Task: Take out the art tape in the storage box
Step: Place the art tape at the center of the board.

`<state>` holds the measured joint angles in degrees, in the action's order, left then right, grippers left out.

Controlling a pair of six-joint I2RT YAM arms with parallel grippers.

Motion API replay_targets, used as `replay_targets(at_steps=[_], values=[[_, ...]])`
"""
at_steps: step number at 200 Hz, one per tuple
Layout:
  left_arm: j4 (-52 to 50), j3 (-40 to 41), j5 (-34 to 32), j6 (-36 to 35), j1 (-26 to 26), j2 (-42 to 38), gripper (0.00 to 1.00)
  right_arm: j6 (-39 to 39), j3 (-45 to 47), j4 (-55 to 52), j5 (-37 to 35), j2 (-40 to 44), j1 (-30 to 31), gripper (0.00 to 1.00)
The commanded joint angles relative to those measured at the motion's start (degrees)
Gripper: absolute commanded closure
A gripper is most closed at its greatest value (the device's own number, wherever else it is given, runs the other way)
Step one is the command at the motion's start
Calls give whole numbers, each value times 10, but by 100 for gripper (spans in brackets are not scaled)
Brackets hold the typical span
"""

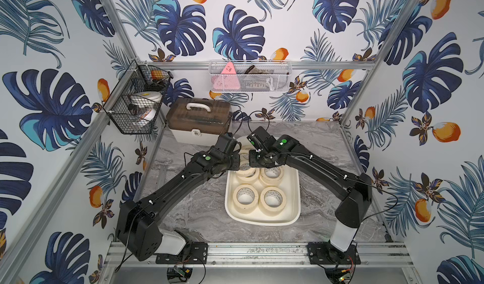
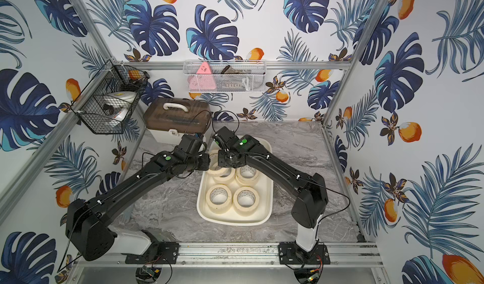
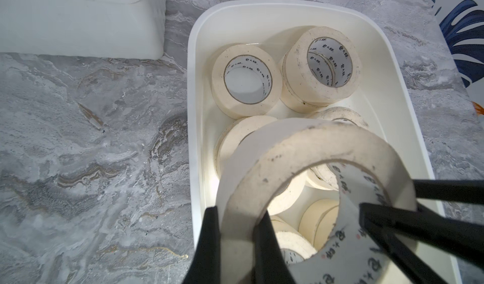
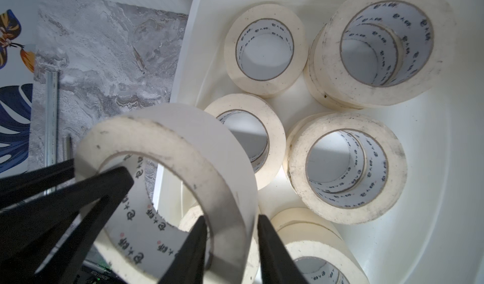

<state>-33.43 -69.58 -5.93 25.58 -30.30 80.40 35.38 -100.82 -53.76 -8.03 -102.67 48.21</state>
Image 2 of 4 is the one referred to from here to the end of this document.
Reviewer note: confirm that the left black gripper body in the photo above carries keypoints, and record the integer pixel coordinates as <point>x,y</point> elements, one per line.
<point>204,161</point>

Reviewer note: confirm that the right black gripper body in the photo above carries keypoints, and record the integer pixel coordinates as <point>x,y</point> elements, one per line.
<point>224,158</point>

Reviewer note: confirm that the cream masking tape roll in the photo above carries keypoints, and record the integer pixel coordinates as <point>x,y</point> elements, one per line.
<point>247,176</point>
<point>246,201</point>
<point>224,175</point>
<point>213,165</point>
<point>219,198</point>

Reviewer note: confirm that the white plastic storage tray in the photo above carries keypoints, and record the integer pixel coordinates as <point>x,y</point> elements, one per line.
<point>265,189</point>

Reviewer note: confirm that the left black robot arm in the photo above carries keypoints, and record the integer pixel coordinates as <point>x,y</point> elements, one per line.
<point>87,221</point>

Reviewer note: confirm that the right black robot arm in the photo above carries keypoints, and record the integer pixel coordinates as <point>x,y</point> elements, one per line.
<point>308,191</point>

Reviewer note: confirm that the brown lidded storage case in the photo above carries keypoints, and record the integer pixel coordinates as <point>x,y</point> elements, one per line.
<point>168,119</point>

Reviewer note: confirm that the pink triangular item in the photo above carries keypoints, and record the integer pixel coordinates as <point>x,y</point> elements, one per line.
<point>202,80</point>

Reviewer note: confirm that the white item in basket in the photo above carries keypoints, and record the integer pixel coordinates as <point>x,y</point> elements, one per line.
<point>117,104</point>

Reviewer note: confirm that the white mesh wall basket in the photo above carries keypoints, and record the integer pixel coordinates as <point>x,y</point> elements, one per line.
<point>232,75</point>

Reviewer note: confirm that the black wire basket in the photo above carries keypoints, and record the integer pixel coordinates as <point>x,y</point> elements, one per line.
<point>109,78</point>

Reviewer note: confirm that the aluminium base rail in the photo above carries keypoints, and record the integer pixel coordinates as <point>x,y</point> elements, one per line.
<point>244,255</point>

